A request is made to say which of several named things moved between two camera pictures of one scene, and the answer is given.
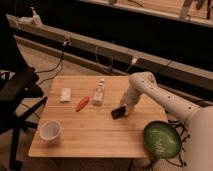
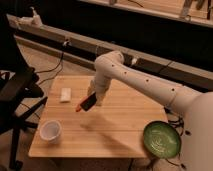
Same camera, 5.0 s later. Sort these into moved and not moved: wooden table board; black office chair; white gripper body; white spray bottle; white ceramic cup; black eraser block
Moved: black eraser block; white gripper body
Not moved: black office chair; white spray bottle; wooden table board; white ceramic cup
